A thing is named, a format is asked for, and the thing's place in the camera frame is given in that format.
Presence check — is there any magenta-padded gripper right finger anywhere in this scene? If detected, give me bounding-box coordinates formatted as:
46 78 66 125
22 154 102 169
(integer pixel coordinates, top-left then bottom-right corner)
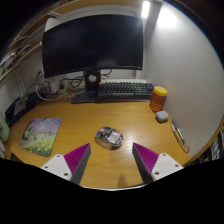
132 142 185 184

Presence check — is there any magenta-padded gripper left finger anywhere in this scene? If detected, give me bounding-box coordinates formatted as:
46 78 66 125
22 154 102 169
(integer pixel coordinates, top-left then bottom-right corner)
40 142 92 185

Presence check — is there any transparent computer mouse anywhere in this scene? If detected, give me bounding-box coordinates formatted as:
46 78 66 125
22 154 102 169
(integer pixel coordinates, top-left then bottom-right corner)
94 126 125 148

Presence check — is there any dark pen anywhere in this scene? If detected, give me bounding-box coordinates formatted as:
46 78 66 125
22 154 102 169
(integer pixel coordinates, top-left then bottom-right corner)
170 119 190 154

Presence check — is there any white earbuds case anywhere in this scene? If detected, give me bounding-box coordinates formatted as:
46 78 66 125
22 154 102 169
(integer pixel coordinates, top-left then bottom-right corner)
155 110 170 123

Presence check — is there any amber jar with yellow lid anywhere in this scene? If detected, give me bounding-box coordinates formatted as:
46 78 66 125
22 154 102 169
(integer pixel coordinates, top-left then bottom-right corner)
148 85 169 113

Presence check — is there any pale green bag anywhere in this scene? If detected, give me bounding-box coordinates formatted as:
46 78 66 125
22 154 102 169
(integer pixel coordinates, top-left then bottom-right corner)
0 112 11 144

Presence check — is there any black box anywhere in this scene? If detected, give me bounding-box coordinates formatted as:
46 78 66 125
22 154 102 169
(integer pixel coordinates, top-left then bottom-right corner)
4 92 40 126

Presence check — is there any silver mini computer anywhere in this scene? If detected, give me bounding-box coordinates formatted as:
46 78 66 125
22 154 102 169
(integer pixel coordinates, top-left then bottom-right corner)
13 96 28 116

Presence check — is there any white power strip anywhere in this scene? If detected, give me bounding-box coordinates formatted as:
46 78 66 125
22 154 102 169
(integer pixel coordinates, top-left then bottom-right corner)
49 79 68 95

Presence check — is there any dark grey keyboard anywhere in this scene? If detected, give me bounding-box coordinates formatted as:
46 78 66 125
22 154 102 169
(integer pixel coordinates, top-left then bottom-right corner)
96 81 155 102

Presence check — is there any black curved monitor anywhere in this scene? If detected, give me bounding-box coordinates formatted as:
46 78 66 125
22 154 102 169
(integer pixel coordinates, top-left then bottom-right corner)
41 13 144 104

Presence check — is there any bright lamp bar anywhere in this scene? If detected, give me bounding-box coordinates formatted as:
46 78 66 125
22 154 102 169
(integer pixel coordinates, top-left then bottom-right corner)
140 0 151 19

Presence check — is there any white cable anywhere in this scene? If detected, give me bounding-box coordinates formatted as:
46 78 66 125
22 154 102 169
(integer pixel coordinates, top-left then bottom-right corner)
34 71 78 101

